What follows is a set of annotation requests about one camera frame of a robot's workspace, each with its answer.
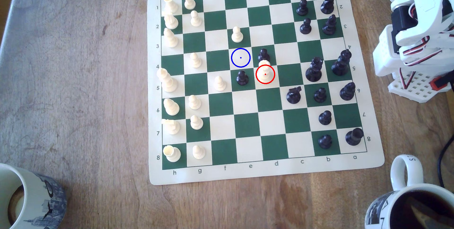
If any black chess queen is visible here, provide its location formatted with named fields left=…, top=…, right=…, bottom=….
left=305, top=57, right=324, bottom=83

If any black chess bishop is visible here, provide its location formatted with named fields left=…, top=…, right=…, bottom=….
left=322, top=14, right=337, bottom=35
left=339, top=82, right=356, bottom=101

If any white chess king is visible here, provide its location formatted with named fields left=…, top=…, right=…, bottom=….
left=156, top=68, right=178, bottom=93

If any black chess knight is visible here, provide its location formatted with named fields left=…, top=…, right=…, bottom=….
left=320, top=0, right=337, bottom=15
left=286, top=86, right=302, bottom=104

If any white perforated base plate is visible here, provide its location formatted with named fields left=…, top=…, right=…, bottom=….
left=388, top=70, right=453, bottom=103

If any city print mug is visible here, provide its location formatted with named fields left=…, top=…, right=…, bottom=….
left=0, top=163, right=67, bottom=229

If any black chess king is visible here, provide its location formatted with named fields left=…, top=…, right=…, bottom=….
left=331, top=49, right=352, bottom=76

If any white chess queen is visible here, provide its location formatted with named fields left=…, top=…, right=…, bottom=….
left=257, top=60, right=274, bottom=84

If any green white chess mat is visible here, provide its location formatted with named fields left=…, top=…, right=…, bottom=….
left=147, top=0, right=385, bottom=186

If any black chess rook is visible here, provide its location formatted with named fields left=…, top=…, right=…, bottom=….
left=345, top=128, right=364, bottom=147

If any white chess rook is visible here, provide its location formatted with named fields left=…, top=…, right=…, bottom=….
left=162, top=145, right=181, bottom=163
left=162, top=0, right=179, bottom=14

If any white chess knight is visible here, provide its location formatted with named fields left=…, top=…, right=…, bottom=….
left=161, top=118, right=181, bottom=135
left=163, top=13, right=179, bottom=30

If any red black servo cable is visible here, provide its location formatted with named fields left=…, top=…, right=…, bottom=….
left=399, top=36, right=432, bottom=56
left=399, top=68, right=416, bottom=89

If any red black clamp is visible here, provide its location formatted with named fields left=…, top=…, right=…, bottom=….
left=430, top=76, right=449, bottom=91

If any white mug with tea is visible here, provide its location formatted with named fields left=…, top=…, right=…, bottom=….
left=365, top=155, right=454, bottom=229

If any white chess bishop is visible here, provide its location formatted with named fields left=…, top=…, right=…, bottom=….
left=163, top=98, right=180, bottom=116
left=163, top=28, right=179, bottom=48

